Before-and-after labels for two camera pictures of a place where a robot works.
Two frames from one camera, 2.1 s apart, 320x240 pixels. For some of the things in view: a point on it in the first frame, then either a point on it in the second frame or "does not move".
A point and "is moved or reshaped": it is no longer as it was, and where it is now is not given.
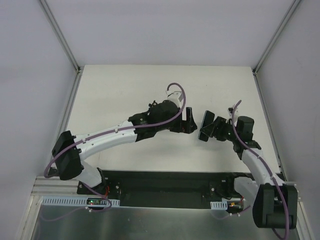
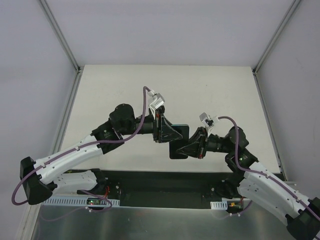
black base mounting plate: x=166 y=188 does not move
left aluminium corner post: x=56 y=26 does not move
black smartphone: x=208 y=118 is moved or reshaped
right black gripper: x=215 y=127 -> x=203 y=145
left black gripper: x=182 y=123 -> x=158 y=126
